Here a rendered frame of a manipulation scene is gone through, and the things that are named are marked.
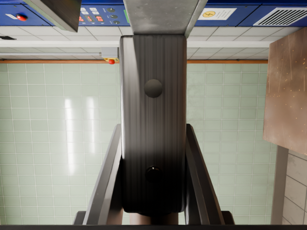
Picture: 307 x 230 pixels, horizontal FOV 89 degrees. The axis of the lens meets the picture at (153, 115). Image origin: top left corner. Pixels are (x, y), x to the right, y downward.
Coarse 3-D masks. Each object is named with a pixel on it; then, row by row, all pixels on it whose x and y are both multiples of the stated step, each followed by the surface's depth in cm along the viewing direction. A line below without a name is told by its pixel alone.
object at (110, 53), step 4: (104, 48) 95; (108, 48) 95; (112, 48) 95; (116, 48) 95; (104, 52) 95; (108, 52) 95; (112, 52) 95; (116, 52) 95; (104, 56) 96; (108, 56) 96; (112, 56) 96; (116, 56) 96; (108, 60) 102; (116, 60) 102
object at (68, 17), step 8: (32, 0) 28; (40, 0) 28; (48, 0) 29; (56, 0) 31; (64, 0) 34; (72, 0) 36; (80, 0) 40; (40, 8) 31; (48, 8) 30; (56, 8) 32; (64, 8) 34; (72, 8) 37; (80, 8) 40; (56, 16) 33; (64, 16) 35; (72, 16) 38; (64, 24) 37; (72, 24) 38
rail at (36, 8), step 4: (24, 0) 29; (28, 0) 28; (28, 4) 30; (32, 4) 29; (36, 8) 31; (40, 12) 32; (44, 12) 32; (44, 16) 34; (48, 16) 34; (52, 20) 36; (56, 24) 38; (60, 28) 40; (64, 28) 40
